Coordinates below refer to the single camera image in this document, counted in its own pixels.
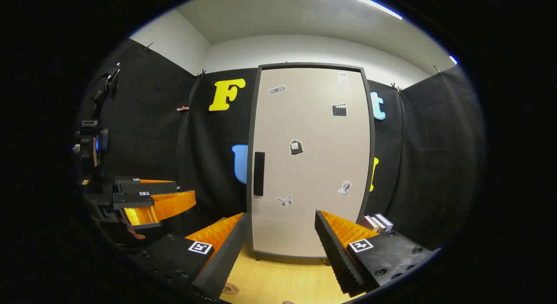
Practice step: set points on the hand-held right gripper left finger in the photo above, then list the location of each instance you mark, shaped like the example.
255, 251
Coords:
226, 251

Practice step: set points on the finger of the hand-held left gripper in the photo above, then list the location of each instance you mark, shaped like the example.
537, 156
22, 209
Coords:
145, 187
169, 204

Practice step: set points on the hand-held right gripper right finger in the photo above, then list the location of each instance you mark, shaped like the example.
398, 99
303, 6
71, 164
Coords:
335, 251

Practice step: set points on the beige cabinet door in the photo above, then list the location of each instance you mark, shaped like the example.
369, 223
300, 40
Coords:
313, 173

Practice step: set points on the dark grey cabinet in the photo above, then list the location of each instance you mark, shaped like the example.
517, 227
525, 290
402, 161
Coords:
256, 69

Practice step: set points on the upright book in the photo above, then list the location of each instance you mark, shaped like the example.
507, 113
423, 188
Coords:
385, 221
374, 224

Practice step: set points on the black backdrop cloth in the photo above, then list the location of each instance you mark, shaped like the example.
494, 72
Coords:
152, 121

